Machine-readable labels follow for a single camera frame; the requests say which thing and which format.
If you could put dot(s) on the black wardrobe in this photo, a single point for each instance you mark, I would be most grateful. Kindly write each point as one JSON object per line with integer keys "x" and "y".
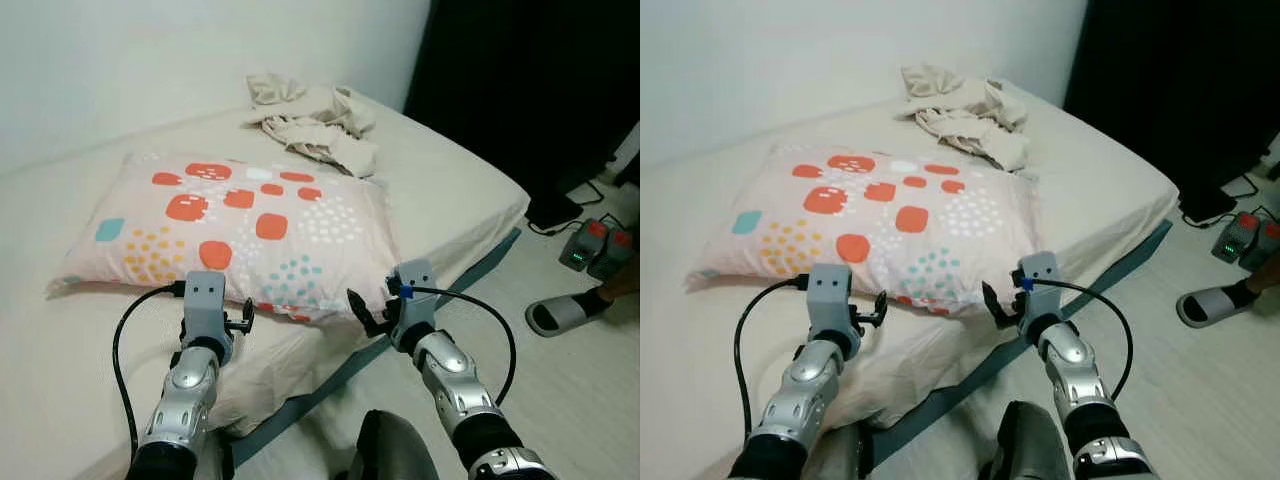
{"x": 520, "y": 90}
{"x": 1180, "y": 90}

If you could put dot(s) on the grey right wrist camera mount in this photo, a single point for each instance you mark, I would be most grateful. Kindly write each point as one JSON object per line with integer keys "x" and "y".
{"x": 418, "y": 290}
{"x": 1040, "y": 285}

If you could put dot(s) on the dark grey right robot leg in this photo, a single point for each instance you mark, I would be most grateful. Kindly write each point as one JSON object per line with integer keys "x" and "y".
{"x": 395, "y": 450}
{"x": 1030, "y": 445}

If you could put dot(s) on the black power adapter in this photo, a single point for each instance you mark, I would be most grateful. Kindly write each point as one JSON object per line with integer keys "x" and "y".
{"x": 1207, "y": 206}
{"x": 552, "y": 212}

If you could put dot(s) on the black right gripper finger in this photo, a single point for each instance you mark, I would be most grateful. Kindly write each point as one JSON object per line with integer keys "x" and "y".
{"x": 360, "y": 315}
{"x": 993, "y": 305}

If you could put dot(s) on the crumpled beige cloth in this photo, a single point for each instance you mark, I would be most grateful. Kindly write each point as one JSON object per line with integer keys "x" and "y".
{"x": 320, "y": 130}
{"x": 970, "y": 125}

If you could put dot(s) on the person's foot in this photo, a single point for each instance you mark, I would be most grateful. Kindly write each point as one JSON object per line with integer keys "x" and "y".
{"x": 1262, "y": 292}
{"x": 618, "y": 290}

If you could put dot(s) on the grey slipper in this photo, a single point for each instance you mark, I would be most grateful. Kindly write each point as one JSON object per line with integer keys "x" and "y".
{"x": 1210, "y": 305}
{"x": 560, "y": 315}

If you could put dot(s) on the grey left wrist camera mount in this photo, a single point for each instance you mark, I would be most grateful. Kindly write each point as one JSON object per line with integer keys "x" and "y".
{"x": 830, "y": 295}
{"x": 205, "y": 300}

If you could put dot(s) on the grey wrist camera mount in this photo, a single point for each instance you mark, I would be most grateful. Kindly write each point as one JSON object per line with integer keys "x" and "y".
{"x": 830, "y": 295}
{"x": 1040, "y": 285}
{"x": 205, "y": 300}
{"x": 418, "y": 290}

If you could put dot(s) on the cream bed mattress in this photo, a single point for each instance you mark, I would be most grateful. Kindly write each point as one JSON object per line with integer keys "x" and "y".
{"x": 450, "y": 190}
{"x": 1090, "y": 185}

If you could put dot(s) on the pink patterned pillow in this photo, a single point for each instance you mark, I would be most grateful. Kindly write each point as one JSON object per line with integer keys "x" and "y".
{"x": 880, "y": 220}
{"x": 240, "y": 230}

